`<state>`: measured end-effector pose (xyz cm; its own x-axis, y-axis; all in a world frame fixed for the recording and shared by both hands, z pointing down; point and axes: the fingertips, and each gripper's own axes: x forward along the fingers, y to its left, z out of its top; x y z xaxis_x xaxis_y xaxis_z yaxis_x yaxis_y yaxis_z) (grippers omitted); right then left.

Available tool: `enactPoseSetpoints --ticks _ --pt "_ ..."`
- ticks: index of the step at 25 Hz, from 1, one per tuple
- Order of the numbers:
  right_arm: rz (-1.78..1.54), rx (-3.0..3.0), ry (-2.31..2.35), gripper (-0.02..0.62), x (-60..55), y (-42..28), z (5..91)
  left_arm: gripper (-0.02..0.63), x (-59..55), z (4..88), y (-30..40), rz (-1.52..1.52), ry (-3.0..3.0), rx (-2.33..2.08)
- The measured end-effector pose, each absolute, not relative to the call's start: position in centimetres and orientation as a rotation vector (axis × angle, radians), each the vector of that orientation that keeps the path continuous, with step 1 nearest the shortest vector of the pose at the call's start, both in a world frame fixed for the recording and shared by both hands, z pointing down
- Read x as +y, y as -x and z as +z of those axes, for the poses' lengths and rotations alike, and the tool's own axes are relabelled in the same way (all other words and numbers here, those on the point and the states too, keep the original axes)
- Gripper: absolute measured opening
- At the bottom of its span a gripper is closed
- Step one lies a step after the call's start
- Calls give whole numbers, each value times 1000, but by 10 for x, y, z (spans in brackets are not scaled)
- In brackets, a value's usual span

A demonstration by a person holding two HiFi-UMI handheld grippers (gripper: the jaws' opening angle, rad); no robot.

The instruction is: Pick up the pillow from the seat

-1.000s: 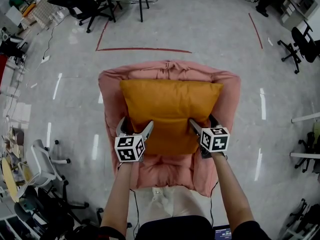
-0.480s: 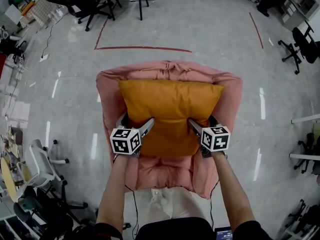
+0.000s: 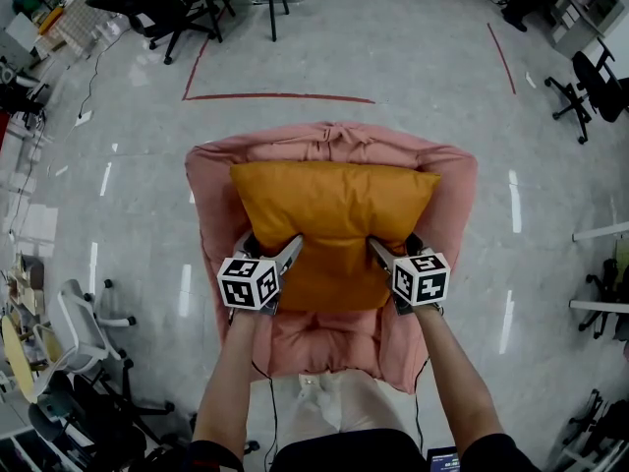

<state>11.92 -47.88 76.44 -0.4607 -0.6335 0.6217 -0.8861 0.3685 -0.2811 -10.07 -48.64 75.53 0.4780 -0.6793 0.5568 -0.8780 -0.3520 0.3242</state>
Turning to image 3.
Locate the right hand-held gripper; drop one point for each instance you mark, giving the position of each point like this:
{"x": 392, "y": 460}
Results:
{"x": 422, "y": 278}

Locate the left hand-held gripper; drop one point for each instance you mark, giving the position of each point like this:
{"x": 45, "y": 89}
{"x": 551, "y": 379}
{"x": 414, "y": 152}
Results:
{"x": 243, "y": 283}

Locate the orange pillow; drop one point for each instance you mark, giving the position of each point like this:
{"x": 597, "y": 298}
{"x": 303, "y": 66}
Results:
{"x": 334, "y": 214}

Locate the pink padded seat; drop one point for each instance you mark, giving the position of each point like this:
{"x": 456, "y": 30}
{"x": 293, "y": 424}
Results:
{"x": 339, "y": 342}

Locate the person's right forearm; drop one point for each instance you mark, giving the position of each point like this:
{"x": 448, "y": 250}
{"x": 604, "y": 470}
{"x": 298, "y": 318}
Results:
{"x": 454, "y": 386}

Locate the person's left forearm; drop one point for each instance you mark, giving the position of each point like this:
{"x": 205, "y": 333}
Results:
{"x": 228, "y": 386}

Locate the red floor tape line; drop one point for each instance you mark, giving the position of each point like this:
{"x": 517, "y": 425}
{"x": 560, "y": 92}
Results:
{"x": 275, "y": 97}

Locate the person's pale trousers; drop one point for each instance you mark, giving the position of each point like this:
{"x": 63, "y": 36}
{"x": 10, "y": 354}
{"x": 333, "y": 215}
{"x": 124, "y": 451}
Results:
{"x": 354, "y": 401}

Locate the white desk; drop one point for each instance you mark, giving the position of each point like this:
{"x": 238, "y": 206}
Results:
{"x": 599, "y": 235}
{"x": 597, "y": 306}

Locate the white office chair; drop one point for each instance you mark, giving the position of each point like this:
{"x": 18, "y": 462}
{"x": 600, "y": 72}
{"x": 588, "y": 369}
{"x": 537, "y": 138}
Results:
{"x": 78, "y": 327}

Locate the person's black shirt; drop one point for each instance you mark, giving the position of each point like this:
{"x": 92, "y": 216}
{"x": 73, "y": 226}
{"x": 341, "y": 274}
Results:
{"x": 344, "y": 453}

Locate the black office chair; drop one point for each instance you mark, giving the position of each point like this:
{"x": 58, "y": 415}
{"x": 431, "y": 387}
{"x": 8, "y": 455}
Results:
{"x": 607, "y": 298}
{"x": 594, "y": 81}
{"x": 98, "y": 411}
{"x": 602, "y": 430}
{"x": 147, "y": 3}

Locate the small display screen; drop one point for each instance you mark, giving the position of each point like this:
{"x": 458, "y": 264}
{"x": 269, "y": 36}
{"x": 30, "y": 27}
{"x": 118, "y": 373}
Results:
{"x": 443, "y": 460}

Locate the red floor tape strip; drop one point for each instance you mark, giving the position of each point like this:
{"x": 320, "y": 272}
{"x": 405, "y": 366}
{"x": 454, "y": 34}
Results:
{"x": 501, "y": 57}

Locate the round wooden table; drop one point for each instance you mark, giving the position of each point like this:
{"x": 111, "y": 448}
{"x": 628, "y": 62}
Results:
{"x": 17, "y": 357}

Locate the grey shelf unit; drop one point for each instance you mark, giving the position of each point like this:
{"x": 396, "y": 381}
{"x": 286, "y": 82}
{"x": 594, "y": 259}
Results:
{"x": 580, "y": 3}

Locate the cluttered storage rack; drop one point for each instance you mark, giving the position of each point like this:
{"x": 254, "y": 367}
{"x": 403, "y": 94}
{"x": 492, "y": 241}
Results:
{"x": 54, "y": 13}

